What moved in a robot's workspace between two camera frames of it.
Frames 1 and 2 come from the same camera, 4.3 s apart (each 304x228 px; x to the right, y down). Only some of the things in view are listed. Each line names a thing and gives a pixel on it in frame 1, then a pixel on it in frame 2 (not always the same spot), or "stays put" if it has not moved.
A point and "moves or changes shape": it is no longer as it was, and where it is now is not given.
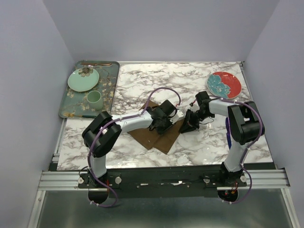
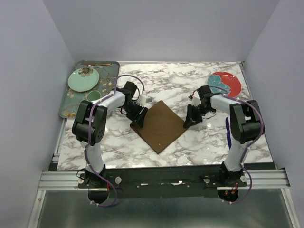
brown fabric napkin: x=150 y=139 moves or changes shape
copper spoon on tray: x=93 y=64 stays put
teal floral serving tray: x=75 y=104 stays put
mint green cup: x=95 y=99 stays put
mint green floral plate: x=83 y=79 stays put
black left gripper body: x=165 y=125 -> x=133 y=110
